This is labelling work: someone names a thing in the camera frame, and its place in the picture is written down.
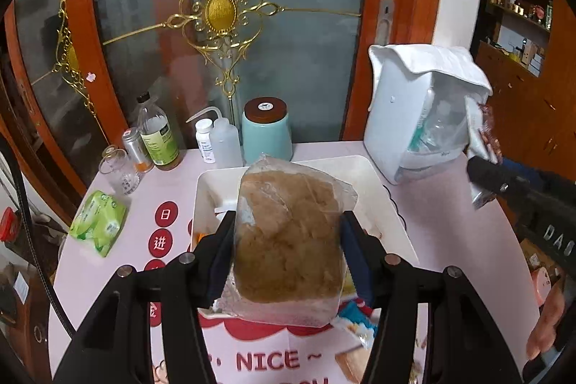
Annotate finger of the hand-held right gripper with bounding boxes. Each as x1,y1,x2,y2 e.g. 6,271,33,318
467,157,532,209

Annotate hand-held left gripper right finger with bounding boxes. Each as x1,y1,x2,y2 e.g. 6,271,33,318
339,208,525,384

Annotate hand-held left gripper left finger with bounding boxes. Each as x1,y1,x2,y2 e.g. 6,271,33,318
53,209,237,384

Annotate red brown snack packet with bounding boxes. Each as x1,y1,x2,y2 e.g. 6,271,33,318
465,103,502,209

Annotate white tray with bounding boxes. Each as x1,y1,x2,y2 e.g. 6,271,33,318
190,154,421,322

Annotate floss bread packet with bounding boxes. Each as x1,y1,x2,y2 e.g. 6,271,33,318
211,154,359,327

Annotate person's right hand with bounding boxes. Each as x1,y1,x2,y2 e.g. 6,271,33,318
526,287,565,362

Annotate small blue white packet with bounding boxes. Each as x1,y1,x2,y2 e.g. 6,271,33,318
333,298,379,349

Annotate pink object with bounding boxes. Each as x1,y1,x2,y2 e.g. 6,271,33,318
531,265,554,308

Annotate clear plastic bag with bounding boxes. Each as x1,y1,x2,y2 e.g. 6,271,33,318
407,87,471,169

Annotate beige biscuit packet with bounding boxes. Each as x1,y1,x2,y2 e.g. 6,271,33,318
335,345,372,384

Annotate white bin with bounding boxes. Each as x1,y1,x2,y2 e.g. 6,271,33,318
364,43,493,186

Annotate wooden shelf cabinet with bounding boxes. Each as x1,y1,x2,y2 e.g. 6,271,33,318
472,0,576,187

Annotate clear wash bottle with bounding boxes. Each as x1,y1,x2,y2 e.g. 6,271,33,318
186,106,244,168

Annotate white pill bottle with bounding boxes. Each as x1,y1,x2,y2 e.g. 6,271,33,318
195,118,217,163

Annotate green wet wipes pack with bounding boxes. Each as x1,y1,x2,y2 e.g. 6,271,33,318
68,190,128,258

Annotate clear glass cup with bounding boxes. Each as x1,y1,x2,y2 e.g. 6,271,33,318
99,145,140,196

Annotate teal jar brown lid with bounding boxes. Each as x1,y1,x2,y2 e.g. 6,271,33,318
242,97,294,162

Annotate small metal can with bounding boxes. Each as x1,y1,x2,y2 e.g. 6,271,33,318
121,127,149,173

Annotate glass bottle green label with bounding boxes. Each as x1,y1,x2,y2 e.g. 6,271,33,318
136,92,181,170

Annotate red container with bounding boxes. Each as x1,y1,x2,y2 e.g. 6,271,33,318
0,208,21,243

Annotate large gold door ornament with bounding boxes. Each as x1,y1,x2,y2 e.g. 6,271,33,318
103,0,361,97

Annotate small gold door ornament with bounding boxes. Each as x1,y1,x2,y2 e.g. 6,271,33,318
31,0,97,115

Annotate black cable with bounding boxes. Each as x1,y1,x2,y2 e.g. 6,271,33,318
0,136,75,337

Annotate metal door handle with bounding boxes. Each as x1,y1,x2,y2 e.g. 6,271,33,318
377,0,395,47

